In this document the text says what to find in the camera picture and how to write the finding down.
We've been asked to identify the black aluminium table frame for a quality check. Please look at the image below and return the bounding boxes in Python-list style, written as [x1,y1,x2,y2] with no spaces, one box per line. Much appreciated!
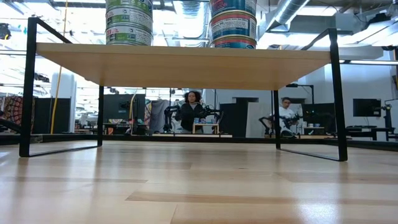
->
[0,133,398,152]

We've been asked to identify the small wooden stool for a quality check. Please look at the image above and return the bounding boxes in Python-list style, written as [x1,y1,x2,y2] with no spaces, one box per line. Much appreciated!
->
[192,123,220,134]

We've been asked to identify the wooden shelf black legs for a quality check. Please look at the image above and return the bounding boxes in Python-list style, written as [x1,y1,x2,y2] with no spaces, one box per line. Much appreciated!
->
[19,17,348,162]

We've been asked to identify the black partition panel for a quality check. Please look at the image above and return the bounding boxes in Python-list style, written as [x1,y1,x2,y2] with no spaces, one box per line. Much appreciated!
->
[33,97,72,134]

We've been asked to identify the thin yellow cable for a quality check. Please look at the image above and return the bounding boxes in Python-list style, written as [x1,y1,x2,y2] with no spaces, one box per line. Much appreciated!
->
[129,93,137,135]

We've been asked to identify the patterned red tapestry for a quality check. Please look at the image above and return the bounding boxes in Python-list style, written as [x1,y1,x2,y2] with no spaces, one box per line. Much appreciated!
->
[2,95,35,133]

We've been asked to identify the person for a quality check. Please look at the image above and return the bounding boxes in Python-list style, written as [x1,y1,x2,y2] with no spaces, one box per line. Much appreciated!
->
[278,96,301,136]
[175,91,206,134]

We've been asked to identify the black table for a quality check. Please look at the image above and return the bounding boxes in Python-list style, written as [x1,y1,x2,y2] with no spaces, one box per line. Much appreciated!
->
[341,124,398,141]

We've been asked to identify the black camera stand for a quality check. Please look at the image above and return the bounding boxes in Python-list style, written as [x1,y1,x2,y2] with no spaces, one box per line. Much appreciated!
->
[381,104,394,135]

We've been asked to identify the ribbed ceiling duct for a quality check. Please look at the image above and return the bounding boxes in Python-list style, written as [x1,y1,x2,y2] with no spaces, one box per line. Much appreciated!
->
[180,0,203,19]

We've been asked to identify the gold can blue label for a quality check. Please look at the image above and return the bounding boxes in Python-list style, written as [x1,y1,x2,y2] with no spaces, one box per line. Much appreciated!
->
[213,35,257,50]
[209,0,257,18]
[210,10,257,40]

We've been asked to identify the grey cloth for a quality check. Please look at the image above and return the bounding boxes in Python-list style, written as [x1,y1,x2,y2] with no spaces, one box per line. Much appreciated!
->
[149,99,171,133]

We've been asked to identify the black cabinet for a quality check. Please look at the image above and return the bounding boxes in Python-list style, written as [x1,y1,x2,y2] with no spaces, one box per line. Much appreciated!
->
[219,96,259,138]

